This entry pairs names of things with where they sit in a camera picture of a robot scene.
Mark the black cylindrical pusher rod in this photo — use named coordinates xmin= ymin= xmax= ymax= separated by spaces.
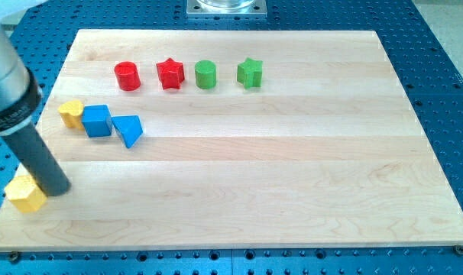
xmin=2 ymin=122 xmax=70 ymax=196

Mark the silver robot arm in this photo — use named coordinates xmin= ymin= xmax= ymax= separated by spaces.
xmin=0 ymin=0 xmax=70 ymax=196

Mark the yellow hexagon block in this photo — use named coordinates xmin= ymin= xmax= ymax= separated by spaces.
xmin=5 ymin=175 xmax=47 ymax=213

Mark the yellow heart block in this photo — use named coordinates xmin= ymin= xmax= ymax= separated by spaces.
xmin=57 ymin=100 xmax=85 ymax=131

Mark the blue cube block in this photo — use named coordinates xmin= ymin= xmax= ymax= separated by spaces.
xmin=82 ymin=105 xmax=112 ymax=138

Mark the blue triangle block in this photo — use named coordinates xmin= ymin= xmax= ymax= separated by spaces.
xmin=112 ymin=115 xmax=143 ymax=148

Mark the red cylinder block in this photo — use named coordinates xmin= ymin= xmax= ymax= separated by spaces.
xmin=114 ymin=61 xmax=141 ymax=91

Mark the wooden board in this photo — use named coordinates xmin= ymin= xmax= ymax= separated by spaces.
xmin=0 ymin=29 xmax=463 ymax=251

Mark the red star block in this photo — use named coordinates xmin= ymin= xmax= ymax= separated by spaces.
xmin=156 ymin=58 xmax=185 ymax=89

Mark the green cylinder block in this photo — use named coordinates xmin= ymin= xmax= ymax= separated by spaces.
xmin=195 ymin=60 xmax=217 ymax=89

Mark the green star block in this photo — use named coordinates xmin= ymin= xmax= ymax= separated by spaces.
xmin=237 ymin=57 xmax=263 ymax=89

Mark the blue perforated table plate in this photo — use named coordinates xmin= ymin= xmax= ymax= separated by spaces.
xmin=0 ymin=0 xmax=463 ymax=274

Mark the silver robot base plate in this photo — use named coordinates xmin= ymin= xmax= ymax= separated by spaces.
xmin=186 ymin=0 xmax=267 ymax=18

